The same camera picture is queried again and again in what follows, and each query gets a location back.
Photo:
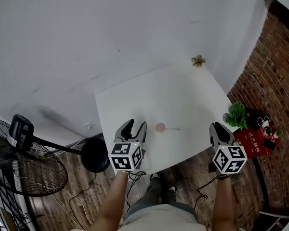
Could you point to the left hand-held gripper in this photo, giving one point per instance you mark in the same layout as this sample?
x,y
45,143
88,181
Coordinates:
x,y
125,156

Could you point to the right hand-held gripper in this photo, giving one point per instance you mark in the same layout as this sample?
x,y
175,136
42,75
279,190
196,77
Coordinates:
x,y
229,159

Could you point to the pink round tape measure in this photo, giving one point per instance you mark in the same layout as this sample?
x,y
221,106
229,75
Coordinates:
x,y
160,127

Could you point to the person's right forearm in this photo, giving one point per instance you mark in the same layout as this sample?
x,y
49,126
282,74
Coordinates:
x,y
225,201

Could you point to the person's left forearm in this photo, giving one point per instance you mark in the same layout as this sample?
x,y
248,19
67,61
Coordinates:
x,y
110,201

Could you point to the clear glass cup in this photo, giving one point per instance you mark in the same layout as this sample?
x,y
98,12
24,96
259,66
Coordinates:
x,y
225,117

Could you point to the green leafy potted plant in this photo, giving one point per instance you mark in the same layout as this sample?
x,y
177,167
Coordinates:
x,y
237,115

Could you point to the red printed box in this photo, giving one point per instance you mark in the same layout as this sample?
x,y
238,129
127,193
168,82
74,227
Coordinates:
x,y
254,144

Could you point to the black bag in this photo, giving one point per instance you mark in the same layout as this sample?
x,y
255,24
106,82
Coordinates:
x,y
254,120

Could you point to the small black flat device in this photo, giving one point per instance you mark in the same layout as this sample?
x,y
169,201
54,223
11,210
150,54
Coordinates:
x,y
269,145

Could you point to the person's left shoe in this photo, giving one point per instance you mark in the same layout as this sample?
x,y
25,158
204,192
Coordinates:
x,y
155,175

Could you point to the person's shoe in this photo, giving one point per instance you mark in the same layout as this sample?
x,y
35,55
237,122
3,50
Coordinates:
x,y
172,188
155,175

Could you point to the person's right shoe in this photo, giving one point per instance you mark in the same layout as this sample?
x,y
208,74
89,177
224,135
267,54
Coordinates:
x,y
172,188

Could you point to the person's grey trousers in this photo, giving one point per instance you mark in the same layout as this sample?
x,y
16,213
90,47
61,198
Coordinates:
x,y
156,196

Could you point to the small dried plant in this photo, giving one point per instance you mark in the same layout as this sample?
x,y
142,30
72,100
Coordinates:
x,y
198,60

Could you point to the person's light shirt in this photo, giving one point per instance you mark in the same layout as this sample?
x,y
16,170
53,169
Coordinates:
x,y
161,219

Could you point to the black standing fan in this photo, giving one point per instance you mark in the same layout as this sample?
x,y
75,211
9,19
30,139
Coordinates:
x,y
21,133

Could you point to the white wall plug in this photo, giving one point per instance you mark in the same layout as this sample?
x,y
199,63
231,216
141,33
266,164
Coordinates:
x,y
88,125

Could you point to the white metal frame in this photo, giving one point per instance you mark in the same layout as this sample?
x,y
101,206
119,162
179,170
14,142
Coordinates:
x,y
274,219

